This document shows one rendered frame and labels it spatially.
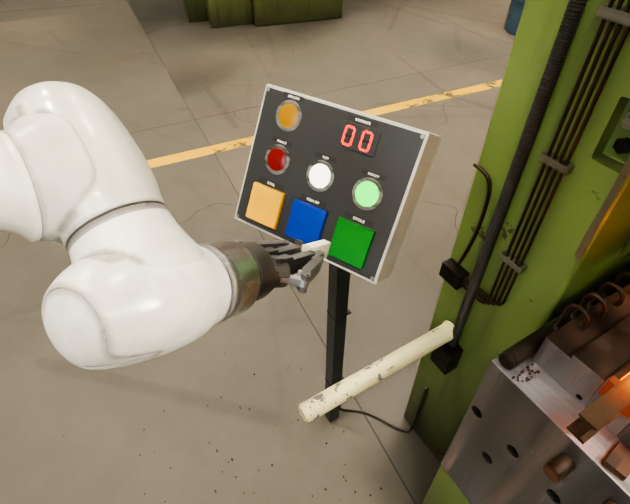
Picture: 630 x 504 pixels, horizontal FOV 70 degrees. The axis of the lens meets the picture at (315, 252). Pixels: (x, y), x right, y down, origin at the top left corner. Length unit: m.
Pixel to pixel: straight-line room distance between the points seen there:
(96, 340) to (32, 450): 1.57
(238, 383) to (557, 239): 1.30
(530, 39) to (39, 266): 2.27
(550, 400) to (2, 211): 0.76
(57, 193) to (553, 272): 0.80
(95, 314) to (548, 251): 0.76
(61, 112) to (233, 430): 1.42
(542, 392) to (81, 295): 0.68
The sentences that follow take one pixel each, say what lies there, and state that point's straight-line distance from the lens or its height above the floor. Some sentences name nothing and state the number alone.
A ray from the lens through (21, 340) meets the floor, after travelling 2.27.
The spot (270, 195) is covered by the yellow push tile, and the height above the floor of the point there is 1.03.
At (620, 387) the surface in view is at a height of 1.02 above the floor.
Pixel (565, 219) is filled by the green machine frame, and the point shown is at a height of 1.08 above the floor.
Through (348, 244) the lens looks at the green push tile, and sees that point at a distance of 0.83.
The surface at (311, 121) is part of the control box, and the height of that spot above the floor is 1.17.
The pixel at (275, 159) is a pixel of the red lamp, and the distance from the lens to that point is 0.90.
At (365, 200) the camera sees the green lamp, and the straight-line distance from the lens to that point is 0.81.
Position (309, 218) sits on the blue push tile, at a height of 1.02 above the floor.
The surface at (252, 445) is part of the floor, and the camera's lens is 1.72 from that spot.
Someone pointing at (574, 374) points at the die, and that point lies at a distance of 0.82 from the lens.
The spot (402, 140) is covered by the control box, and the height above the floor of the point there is 1.18.
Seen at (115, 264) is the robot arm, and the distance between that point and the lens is 0.41.
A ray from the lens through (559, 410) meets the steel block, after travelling 0.82.
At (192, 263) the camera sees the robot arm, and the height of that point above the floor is 1.27.
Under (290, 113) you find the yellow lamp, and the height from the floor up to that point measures 1.17.
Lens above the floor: 1.57
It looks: 44 degrees down
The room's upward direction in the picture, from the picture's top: straight up
